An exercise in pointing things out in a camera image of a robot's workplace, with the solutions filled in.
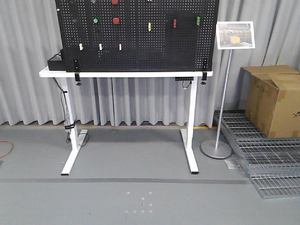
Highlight black box on desk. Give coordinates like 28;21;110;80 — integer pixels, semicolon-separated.
47;49;66;71

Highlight left black desk clamp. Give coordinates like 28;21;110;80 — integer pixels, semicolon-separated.
74;59;82;86

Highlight red push button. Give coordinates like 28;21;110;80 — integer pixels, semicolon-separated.
111;0;119;5
113;17;120;24

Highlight lower red push button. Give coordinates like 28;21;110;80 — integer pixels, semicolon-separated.
113;17;120;24

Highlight silver sign stand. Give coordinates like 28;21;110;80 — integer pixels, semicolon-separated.
200;21;255;159

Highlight right black desk clamp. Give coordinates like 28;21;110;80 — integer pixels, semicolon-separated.
201;58;208;85

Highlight white standing desk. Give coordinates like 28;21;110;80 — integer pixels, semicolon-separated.
39;67;213;176

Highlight black perforated pegboard panel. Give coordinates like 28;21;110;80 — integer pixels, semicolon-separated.
55;0;219;72

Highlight brown cardboard box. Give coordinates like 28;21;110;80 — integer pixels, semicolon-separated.
242;65;300;138

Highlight black desk clamp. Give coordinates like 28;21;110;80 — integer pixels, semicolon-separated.
74;59;82;86
201;58;208;85

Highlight upper red push button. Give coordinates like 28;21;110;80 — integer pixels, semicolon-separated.
111;0;119;5

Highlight black desk cables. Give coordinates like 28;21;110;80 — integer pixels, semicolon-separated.
52;78;90;148

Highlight orange floor cable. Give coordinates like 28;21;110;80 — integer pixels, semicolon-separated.
0;140;14;159

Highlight metal floor grating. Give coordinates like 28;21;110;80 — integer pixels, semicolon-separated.
214;110;300;199

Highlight red toggle switch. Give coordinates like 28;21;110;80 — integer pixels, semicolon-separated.
173;19;177;28

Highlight desk height controller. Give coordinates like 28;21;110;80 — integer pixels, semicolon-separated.
175;77;194;82

